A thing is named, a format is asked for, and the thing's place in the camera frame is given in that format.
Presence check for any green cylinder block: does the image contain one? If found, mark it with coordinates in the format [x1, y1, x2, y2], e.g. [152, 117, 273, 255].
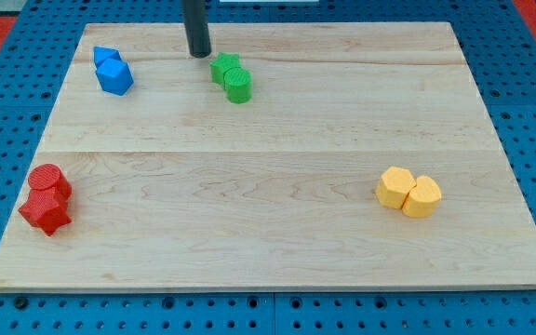
[224, 67, 252, 103]

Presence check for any green star block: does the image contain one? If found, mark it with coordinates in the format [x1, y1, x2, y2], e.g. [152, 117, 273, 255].
[209, 52, 240, 87]

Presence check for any red star block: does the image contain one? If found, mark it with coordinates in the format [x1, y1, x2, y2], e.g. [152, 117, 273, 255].
[18, 187, 72, 236]

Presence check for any light wooden board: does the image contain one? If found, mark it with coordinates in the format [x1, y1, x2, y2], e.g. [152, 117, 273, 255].
[0, 21, 536, 293]

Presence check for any yellow hexagon block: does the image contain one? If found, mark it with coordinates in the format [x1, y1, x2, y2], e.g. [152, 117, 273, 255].
[375, 166, 416, 209]

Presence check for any yellow rounded block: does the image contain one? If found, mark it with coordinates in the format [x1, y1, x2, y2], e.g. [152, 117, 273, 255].
[401, 175, 442, 218]

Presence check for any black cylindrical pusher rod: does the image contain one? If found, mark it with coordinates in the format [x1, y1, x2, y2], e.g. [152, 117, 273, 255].
[181, 0, 211, 59]

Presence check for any blue hexagon block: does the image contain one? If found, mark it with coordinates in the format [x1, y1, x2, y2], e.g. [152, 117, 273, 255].
[96, 59, 133, 96]

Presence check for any blue cube block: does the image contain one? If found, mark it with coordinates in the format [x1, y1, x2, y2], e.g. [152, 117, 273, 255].
[93, 46, 121, 68]

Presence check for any red cylinder block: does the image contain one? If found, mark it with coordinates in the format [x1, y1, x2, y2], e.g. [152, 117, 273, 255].
[28, 164, 72, 198]

